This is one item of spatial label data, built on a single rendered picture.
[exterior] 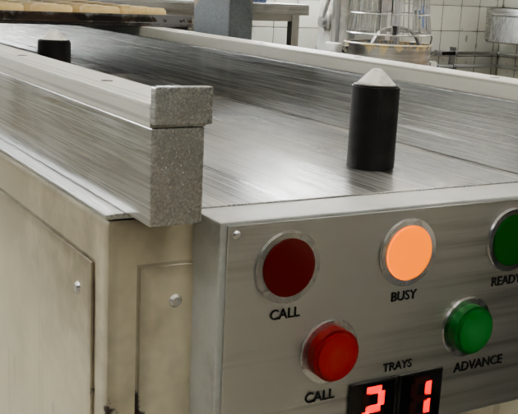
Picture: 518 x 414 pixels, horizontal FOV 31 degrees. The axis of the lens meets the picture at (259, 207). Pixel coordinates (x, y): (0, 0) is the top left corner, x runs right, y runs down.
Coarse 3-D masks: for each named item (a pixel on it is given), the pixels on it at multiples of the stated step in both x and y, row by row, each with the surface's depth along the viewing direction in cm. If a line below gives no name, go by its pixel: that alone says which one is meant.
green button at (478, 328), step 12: (456, 312) 56; (468, 312) 56; (480, 312) 56; (456, 324) 56; (468, 324) 56; (480, 324) 56; (492, 324) 57; (456, 336) 56; (468, 336) 56; (480, 336) 56; (456, 348) 56; (468, 348) 56; (480, 348) 57
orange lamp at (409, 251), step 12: (408, 228) 53; (420, 228) 53; (396, 240) 52; (408, 240) 53; (420, 240) 53; (396, 252) 53; (408, 252) 53; (420, 252) 54; (396, 264) 53; (408, 264) 53; (420, 264) 54; (396, 276) 53; (408, 276) 53
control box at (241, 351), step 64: (448, 192) 57; (512, 192) 58; (192, 256) 50; (256, 256) 48; (320, 256) 50; (384, 256) 52; (448, 256) 55; (192, 320) 51; (256, 320) 49; (320, 320) 51; (384, 320) 54; (448, 320) 56; (512, 320) 59; (192, 384) 51; (256, 384) 50; (320, 384) 52; (384, 384) 54; (448, 384) 57; (512, 384) 60
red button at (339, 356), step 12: (324, 336) 51; (336, 336) 51; (348, 336) 51; (312, 348) 51; (324, 348) 51; (336, 348) 51; (348, 348) 51; (312, 360) 51; (324, 360) 51; (336, 360) 51; (348, 360) 52; (312, 372) 52; (324, 372) 51; (336, 372) 51; (348, 372) 52
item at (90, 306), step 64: (256, 128) 78; (320, 128) 80; (384, 128) 61; (0, 192) 64; (64, 192) 53; (256, 192) 54; (320, 192) 55; (384, 192) 56; (0, 256) 66; (64, 256) 53; (128, 256) 48; (0, 320) 67; (64, 320) 54; (128, 320) 49; (0, 384) 68; (64, 384) 55; (128, 384) 50
